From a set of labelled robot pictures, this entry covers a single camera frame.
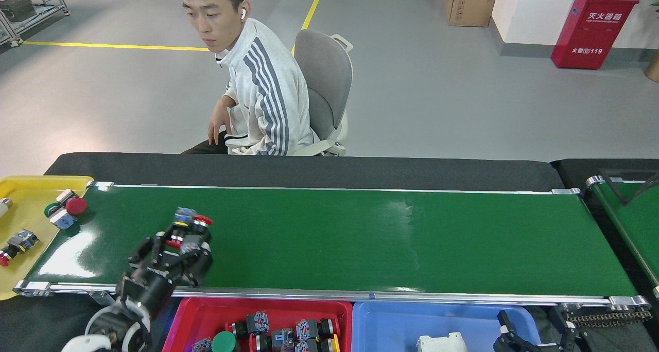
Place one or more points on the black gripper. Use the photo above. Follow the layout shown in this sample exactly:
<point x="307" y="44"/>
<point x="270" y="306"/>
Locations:
<point x="149" y="290"/>

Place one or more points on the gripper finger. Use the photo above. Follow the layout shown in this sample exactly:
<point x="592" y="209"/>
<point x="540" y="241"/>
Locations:
<point x="566" y="331"/>
<point x="507" y="336"/>

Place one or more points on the red mushroom button switch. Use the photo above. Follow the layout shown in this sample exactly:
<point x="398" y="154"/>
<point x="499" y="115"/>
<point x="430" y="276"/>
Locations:
<point x="184" y="214"/>
<point x="76" y="206"/>
<point x="23" y="239"/>
<point x="191" y="247"/>

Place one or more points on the white circuit breaker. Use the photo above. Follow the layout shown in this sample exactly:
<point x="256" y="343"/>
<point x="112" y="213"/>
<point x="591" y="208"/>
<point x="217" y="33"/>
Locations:
<point x="440" y="342"/>

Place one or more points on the yellow button switch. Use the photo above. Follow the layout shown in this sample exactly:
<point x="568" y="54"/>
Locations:
<point x="309" y="347"/>

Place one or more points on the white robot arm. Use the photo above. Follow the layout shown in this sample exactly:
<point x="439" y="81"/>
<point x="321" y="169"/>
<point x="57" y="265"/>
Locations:
<point x="116" y="331"/>

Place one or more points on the red plastic tray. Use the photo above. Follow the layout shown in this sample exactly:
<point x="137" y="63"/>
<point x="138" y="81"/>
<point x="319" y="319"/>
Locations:
<point x="206" y="316"/>

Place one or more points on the blue plastic tray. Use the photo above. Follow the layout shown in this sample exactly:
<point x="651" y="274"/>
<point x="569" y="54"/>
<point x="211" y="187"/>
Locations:
<point x="391" y="326"/>

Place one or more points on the short green conveyor belt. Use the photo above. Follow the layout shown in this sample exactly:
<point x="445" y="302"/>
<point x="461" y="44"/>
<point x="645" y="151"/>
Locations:
<point x="638" y="228"/>

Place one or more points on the yellow plastic tray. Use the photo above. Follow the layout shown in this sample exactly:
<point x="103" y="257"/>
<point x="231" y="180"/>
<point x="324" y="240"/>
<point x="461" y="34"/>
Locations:
<point x="25" y="280"/>

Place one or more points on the white cylindrical part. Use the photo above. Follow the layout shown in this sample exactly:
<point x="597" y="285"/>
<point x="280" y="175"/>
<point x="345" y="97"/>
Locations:
<point x="4" y="207"/>

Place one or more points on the person's right hand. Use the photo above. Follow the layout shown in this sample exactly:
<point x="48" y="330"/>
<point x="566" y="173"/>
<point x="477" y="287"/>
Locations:
<point x="221" y="118"/>

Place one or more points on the person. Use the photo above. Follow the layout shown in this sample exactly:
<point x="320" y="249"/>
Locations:
<point x="262" y="94"/>

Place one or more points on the grey office chair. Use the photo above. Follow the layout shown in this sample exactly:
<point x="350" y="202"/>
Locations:
<point x="324" y="74"/>

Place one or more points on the gold plant pot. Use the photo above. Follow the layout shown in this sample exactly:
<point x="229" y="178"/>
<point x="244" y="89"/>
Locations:
<point x="654" y="69"/>

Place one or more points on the silver metal rack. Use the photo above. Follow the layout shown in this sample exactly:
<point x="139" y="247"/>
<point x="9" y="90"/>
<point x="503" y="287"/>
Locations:
<point x="33" y="17"/>

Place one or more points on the black box on rack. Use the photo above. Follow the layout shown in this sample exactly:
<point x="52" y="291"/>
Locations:
<point x="18" y="8"/>

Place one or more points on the red fire extinguisher box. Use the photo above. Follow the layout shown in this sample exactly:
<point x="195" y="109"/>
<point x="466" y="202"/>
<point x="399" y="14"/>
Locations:
<point x="594" y="30"/>

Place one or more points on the brown cardboard box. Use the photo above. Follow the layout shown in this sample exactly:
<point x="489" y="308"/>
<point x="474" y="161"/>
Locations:
<point x="471" y="4"/>

